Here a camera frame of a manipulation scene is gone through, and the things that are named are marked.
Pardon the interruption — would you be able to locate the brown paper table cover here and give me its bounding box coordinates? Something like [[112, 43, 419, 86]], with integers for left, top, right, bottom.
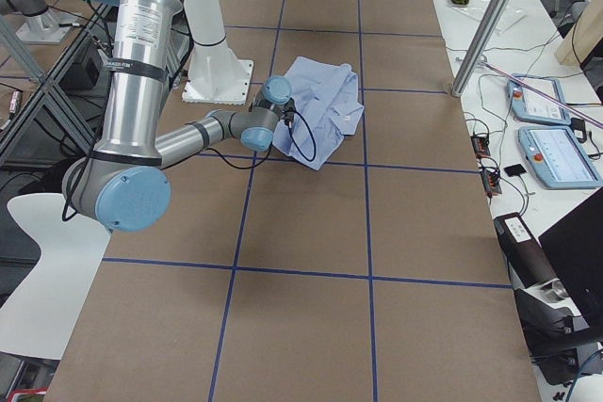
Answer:
[[47, 0, 539, 401]]

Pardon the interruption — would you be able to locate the grey aluminium frame post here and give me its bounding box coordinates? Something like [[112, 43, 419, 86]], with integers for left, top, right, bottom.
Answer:
[[450, 0, 509, 98]]

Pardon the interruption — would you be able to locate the blue teach pendant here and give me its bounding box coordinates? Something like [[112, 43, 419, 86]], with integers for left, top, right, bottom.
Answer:
[[517, 125, 602, 189], [507, 73, 571, 126]]

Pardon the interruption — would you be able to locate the blue teach pendant far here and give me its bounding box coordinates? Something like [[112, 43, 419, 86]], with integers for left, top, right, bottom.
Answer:
[[507, 73, 571, 126]]

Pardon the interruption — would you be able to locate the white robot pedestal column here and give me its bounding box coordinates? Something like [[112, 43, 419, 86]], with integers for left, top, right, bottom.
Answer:
[[183, 0, 253, 105]]

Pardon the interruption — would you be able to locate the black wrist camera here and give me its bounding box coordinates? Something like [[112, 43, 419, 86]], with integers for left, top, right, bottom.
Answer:
[[282, 98, 297, 131]]

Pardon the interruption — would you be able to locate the white chair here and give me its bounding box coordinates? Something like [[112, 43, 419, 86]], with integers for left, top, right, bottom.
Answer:
[[1, 193, 110, 360]]

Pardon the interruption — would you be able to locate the long reacher grabber tool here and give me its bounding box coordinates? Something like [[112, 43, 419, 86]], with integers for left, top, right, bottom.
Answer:
[[478, 62, 603, 130]]

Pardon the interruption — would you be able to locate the blue teach pendant near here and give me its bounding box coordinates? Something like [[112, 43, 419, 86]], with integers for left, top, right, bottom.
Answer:
[[517, 125, 602, 189]]

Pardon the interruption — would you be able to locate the light blue striped shirt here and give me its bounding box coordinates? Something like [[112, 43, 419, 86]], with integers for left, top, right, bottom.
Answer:
[[273, 56, 364, 170]]

